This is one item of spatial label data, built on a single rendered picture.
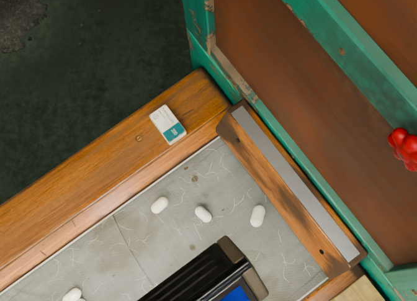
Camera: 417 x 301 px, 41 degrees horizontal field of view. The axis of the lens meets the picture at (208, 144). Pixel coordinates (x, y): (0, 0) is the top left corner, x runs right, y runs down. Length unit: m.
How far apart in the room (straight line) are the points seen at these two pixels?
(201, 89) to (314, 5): 0.52
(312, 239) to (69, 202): 0.40
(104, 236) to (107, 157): 0.13
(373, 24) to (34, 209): 0.68
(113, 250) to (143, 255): 0.05
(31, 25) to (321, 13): 1.59
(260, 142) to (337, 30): 0.40
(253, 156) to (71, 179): 0.31
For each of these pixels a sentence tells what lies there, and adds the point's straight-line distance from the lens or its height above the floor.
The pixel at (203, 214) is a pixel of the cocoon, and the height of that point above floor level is 0.76.
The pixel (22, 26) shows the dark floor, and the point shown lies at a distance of 2.01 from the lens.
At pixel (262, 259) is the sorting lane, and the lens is 0.95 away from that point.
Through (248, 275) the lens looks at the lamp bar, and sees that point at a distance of 0.58.
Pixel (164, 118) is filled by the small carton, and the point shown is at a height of 0.79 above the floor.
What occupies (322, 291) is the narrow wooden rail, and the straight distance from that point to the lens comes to 0.93.
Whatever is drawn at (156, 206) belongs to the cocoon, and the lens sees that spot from 0.94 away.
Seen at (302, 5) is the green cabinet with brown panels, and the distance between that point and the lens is 0.51.
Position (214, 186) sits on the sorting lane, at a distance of 0.96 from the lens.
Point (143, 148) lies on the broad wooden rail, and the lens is 0.96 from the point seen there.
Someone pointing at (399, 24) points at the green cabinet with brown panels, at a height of 1.31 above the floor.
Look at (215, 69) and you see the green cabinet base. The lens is 0.94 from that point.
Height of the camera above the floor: 1.69
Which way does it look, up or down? 75 degrees down
